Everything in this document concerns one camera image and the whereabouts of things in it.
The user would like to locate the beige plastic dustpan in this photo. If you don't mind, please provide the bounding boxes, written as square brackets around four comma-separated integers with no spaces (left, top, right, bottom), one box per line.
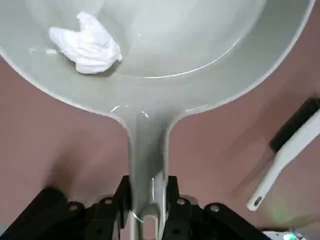
[0,0,317,240]

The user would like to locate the white paper ball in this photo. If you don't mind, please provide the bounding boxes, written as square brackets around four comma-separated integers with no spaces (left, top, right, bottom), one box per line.
[48,12,123,75]

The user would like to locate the beige hand brush black bristles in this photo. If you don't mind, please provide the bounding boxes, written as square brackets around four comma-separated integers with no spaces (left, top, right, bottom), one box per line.
[246,97,320,212]

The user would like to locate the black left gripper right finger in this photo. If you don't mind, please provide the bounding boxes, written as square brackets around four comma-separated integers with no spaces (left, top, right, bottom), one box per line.
[162,176,266,240]

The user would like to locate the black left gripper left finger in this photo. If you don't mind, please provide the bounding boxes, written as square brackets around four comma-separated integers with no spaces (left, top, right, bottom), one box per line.
[4,176,132,240]

